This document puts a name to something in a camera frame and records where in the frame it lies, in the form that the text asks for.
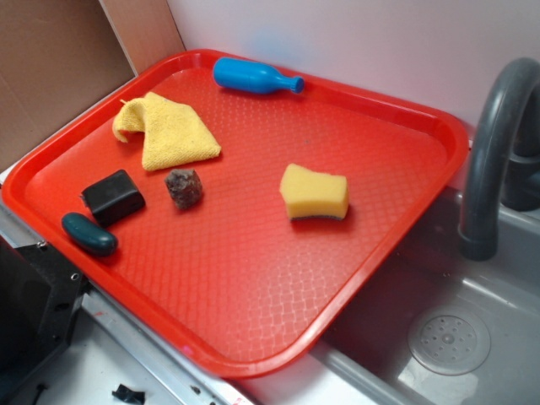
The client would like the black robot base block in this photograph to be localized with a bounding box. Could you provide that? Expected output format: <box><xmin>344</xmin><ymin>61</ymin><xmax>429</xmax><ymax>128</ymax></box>
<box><xmin>1</xmin><ymin>240</ymin><xmax>88</xmax><ymax>404</ymax></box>

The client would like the yellow sponge with green base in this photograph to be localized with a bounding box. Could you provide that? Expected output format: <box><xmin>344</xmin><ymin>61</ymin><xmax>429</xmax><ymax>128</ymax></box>
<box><xmin>279</xmin><ymin>164</ymin><xmax>349</xmax><ymax>220</ymax></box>

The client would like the red plastic tray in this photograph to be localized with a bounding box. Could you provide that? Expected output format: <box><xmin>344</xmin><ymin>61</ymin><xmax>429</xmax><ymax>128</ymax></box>
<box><xmin>2</xmin><ymin>50</ymin><xmax>468</xmax><ymax>379</ymax></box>

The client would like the brown rough rock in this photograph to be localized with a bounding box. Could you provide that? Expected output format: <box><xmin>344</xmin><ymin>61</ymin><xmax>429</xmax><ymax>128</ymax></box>
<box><xmin>165</xmin><ymin>169</ymin><xmax>203</xmax><ymax>210</ymax></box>

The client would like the yellow microfiber cloth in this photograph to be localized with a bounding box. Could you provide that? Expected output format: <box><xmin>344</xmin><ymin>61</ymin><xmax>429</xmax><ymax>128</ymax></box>
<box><xmin>112</xmin><ymin>92</ymin><xmax>222</xmax><ymax>171</ymax></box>

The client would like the blue plastic bottle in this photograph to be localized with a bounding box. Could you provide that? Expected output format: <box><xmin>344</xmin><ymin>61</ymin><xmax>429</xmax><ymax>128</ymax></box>
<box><xmin>213</xmin><ymin>57</ymin><xmax>305</xmax><ymax>95</ymax></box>

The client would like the black rectangular block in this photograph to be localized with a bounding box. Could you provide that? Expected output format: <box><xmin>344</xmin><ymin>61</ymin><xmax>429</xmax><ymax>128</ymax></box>
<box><xmin>82</xmin><ymin>170</ymin><xmax>146</xmax><ymax>228</ymax></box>

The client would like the dark green oval soap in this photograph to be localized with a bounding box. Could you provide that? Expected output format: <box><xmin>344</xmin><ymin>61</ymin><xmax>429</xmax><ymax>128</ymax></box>
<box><xmin>61</xmin><ymin>213</ymin><xmax>118</xmax><ymax>257</ymax></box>

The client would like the grey plastic sink basin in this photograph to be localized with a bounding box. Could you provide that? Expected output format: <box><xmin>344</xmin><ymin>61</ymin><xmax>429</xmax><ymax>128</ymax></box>
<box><xmin>315</xmin><ymin>189</ymin><xmax>539</xmax><ymax>404</ymax></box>

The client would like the round sink drain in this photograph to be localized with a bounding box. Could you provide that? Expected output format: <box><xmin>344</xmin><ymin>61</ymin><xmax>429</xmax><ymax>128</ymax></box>
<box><xmin>408</xmin><ymin>305</ymin><xmax>491</xmax><ymax>376</ymax></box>

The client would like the grey curved faucet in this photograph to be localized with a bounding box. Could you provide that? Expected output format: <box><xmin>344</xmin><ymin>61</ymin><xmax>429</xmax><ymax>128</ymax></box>
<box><xmin>458</xmin><ymin>57</ymin><xmax>539</xmax><ymax>261</ymax></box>

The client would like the black tape scrap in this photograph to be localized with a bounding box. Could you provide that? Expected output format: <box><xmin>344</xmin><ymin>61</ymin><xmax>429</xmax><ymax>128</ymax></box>
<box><xmin>111</xmin><ymin>384</ymin><xmax>146</xmax><ymax>405</ymax></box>

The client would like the brown cardboard panel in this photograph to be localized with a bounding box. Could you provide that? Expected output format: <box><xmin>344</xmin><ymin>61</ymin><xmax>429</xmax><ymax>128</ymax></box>
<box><xmin>1</xmin><ymin>1</ymin><xmax>185</xmax><ymax>170</ymax></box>

